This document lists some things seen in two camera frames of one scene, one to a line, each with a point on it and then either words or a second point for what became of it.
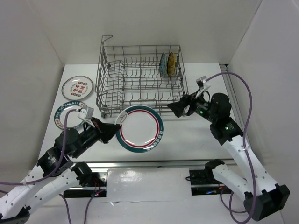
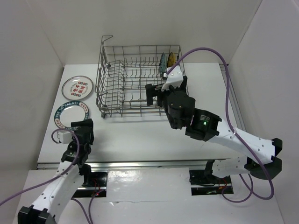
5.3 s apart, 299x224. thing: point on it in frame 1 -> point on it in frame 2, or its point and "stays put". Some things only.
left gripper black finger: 108,131 -> 88,122
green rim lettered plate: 74,121 stays put
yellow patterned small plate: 171,64 stays put
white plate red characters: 77,87 stays put
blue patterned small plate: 163,64 stays put
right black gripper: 178,107 -> 149,94
